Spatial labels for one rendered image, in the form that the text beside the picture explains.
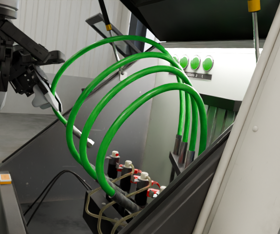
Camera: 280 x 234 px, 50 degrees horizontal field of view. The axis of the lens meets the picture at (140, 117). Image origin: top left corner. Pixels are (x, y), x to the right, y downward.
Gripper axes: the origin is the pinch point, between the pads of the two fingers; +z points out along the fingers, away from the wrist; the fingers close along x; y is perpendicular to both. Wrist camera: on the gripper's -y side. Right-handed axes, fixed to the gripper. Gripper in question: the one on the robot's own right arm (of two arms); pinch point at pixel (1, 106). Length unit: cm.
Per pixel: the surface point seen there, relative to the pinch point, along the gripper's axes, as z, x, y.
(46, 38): -60, -671, -140
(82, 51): -14.8, -10.7, -19.7
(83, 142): 3.1, 17.0, -13.1
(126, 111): -4.6, 24.9, -17.3
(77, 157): 8.6, 9.0, -15.1
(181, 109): -2.9, 0.7, -47.3
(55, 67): 4, -673, -168
